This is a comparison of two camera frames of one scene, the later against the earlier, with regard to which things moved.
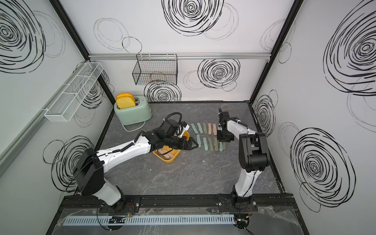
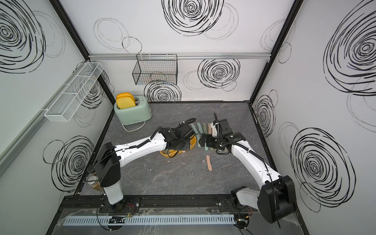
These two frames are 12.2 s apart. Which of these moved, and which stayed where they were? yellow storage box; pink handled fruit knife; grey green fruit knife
Moved: yellow storage box
Stayed: grey green fruit knife; pink handled fruit knife
